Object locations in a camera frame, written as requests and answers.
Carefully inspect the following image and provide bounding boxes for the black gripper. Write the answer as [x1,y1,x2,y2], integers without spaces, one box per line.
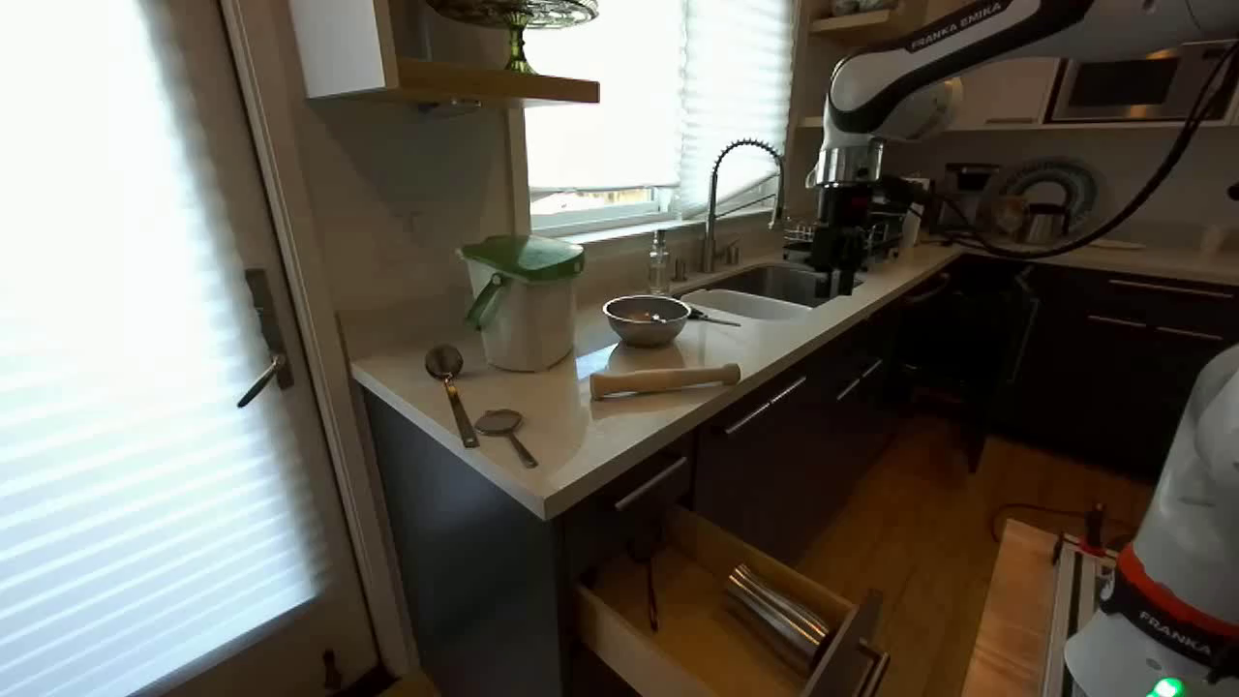
[810,177,911,302]

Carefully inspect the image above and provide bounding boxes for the silver metal bowl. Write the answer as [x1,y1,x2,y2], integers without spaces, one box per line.
[601,289,696,347]

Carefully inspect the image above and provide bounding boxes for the white kitchen sink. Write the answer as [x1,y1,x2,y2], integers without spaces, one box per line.
[674,258,838,321]

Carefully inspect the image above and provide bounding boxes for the dark coffee maker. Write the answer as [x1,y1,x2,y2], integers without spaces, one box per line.
[943,160,1001,236]

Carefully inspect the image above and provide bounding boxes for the chrome arched kitchen faucet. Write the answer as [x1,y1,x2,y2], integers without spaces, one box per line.
[700,135,791,276]

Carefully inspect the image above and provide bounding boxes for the clear soap dispenser bottle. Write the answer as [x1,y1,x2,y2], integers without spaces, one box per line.
[646,230,674,293]

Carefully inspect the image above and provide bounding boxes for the white window blind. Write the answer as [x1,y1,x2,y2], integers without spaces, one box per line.
[519,0,798,224]

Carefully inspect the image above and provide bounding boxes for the white bin with green lid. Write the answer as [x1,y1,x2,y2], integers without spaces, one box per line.
[459,231,588,375]

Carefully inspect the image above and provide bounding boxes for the silver metal utensils in drawer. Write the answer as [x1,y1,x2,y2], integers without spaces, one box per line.
[717,556,838,672]

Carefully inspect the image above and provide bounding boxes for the silver microwave oven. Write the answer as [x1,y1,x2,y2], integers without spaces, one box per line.
[1045,33,1239,128]

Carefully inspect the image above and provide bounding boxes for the small metal strainer spoon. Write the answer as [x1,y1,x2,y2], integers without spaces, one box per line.
[473,408,543,471]

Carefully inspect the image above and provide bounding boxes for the open wooden drawer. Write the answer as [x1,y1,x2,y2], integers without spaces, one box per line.
[572,503,895,697]

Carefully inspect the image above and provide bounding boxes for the wooden robot mounting platform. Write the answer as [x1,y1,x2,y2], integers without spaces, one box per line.
[962,515,1076,697]

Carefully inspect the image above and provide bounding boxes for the green glass cake stand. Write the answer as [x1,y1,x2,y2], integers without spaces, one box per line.
[421,0,606,75]

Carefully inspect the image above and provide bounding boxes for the silver cabinet bar handle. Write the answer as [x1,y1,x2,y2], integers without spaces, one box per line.
[611,453,692,515]
[832,356,891,403]
[722,373,812,437]

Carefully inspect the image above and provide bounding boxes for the wooden wall shelf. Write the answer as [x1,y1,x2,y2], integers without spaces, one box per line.
[287,0,606,110]

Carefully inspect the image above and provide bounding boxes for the silver ladle with wooden handle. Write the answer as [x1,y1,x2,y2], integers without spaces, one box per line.
[421,341,486,453]

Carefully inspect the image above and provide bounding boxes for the dark door lever handle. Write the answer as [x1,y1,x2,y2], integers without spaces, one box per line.
[232,268,299,409]

